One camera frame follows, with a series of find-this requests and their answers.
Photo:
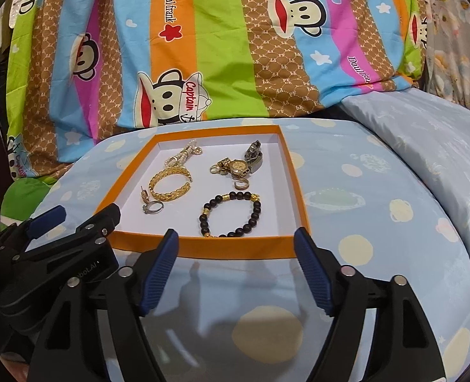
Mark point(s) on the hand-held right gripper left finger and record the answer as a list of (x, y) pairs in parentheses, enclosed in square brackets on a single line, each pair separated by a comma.
[(159, 272)]

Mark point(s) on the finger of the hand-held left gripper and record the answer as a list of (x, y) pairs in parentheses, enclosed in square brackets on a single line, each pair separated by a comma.
[(46, 221), (99, 223)]

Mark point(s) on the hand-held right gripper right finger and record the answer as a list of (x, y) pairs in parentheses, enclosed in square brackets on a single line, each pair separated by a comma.
[(314, 272)]

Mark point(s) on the small metal earring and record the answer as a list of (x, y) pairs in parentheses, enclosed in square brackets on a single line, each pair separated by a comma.
[(144, 195)]

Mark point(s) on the orange shallow box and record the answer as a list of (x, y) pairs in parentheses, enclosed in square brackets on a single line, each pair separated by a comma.
[(227, 211)]

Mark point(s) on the gold wristwatch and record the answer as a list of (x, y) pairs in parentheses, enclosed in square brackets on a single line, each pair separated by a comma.
[(235, 167)]

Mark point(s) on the blue dotted bed sheet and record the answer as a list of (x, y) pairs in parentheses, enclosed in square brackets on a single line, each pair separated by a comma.
[(370, 215)]

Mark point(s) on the dark metal watch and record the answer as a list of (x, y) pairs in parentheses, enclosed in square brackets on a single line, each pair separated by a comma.
[(254, 156)]

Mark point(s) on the pale blue quilt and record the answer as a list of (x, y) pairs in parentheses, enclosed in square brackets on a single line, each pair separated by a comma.
[(426, 139)]

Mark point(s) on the striped cartoon printed blanket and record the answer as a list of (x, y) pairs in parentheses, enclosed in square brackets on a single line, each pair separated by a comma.
[(227, 39)]

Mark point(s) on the floral grey cloth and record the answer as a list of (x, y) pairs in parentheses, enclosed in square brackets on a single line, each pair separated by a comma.
[(458, 39)]

